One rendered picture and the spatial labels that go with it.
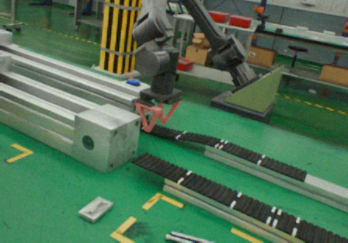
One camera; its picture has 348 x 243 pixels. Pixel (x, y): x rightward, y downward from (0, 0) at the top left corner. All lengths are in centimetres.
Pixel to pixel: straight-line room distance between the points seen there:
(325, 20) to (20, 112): 776
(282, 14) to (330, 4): 100
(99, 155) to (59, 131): 11
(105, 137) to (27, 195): 16
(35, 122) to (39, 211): 25
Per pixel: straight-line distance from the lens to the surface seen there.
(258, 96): 118
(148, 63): 70
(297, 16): 828
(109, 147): 62
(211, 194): 58
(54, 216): 55
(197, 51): 585
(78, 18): 733
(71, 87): 93
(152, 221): 55
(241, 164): 76
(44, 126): 73
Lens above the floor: 113
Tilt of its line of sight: 21 degrees down
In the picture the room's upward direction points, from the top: 10 degrees clockwise
